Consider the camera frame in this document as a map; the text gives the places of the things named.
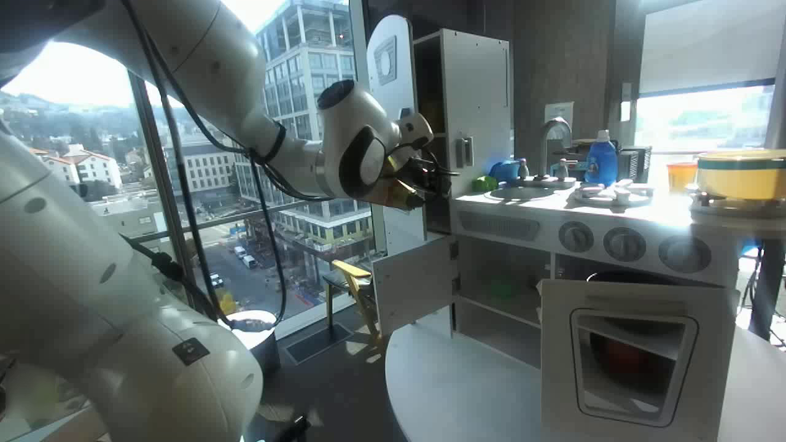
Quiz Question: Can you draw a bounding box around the white oven door with window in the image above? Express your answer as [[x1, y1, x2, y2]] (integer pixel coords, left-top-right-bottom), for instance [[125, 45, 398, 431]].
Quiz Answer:
[[538, 277, 737, 442]]

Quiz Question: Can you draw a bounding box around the white toy dish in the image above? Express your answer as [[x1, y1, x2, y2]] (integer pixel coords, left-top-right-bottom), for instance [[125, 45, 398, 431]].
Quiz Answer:
[[572, 182, 653, 208]]

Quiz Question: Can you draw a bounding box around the green toy item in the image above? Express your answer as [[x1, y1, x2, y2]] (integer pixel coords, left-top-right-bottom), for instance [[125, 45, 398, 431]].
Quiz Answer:
[[469, 171, 497, 197]]

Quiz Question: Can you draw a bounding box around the white toy kitchen body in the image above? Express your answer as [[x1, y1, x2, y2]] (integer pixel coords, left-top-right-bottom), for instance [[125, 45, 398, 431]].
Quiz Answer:
[[410, 26, 743, 373]]

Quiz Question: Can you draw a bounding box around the grey toy faucet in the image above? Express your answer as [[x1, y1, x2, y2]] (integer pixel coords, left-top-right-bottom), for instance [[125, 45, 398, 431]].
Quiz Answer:
[[534, 116, 574, 180]]

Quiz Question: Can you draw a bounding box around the dark red pot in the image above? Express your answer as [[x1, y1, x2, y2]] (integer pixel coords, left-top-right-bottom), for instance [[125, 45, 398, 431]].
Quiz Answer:
[[592, 328, 658, 389]]

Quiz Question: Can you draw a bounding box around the round white table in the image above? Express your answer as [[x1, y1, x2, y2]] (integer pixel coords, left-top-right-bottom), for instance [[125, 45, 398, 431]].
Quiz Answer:
[[380, 315, 786, 442]]

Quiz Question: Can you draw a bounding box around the yellow wooden stand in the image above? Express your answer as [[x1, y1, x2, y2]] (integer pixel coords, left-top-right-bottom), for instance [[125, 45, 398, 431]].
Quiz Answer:
[[328, 257, 387, 354]]

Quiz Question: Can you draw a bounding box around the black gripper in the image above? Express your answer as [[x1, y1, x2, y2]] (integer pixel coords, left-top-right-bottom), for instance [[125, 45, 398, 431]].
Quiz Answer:
[[377, 144, 453, 201]]

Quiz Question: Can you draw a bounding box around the blue toy kettle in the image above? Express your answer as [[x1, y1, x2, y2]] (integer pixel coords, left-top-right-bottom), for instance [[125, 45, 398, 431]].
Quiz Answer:
[[486, 154, 529, 186]]

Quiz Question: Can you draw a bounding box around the grey roller blind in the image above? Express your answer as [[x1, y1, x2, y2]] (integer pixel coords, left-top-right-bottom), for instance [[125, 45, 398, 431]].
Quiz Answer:
[[636, 0, 781, 95]]

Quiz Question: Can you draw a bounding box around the yellow pot with green stripe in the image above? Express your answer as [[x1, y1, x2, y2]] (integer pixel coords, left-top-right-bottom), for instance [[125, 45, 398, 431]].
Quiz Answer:
[[694, 148, 786, 204]]

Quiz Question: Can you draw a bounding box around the orange translucent cup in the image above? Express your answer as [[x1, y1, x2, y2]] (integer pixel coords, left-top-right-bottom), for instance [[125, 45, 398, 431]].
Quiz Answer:
[[662, 159, 699, 197]]

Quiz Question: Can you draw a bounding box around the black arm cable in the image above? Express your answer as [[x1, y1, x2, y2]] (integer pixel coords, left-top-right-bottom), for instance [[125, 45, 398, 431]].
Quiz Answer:
[[118, 0, 338, 328]]

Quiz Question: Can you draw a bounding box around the blue bottle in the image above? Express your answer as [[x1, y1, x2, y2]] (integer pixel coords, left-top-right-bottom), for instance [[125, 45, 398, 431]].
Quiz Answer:
[[581, 127, 620, 190]]

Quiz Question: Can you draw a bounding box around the white wall outlet plate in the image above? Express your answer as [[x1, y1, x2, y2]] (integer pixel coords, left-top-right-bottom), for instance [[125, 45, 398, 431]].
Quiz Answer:
[[542, 101, 576, 125]]

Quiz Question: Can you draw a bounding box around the black box behind bottle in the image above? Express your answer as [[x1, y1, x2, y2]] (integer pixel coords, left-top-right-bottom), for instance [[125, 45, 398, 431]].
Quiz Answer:
[[617, 144, 655, 185]]

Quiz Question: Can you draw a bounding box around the small white cupboard door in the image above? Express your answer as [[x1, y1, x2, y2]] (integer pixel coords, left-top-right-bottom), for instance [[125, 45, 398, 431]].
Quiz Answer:
[[372, 233, 459, 336]]

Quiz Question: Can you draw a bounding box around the grey oven knob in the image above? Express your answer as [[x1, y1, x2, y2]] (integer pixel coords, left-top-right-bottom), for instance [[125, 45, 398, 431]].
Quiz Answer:
[[602, 226, 647, 266], [658, 233, 711, 274], [558, 219, 596, 256]]

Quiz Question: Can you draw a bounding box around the grey kitchen handle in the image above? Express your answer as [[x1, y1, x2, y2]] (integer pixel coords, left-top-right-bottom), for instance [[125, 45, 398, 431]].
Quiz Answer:
[[451, 133, 474, 171]]

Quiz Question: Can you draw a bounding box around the yellowish wrist camera mount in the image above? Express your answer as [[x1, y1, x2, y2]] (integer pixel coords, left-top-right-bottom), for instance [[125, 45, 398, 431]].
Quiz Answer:
[[380, 180, 430, 212]]

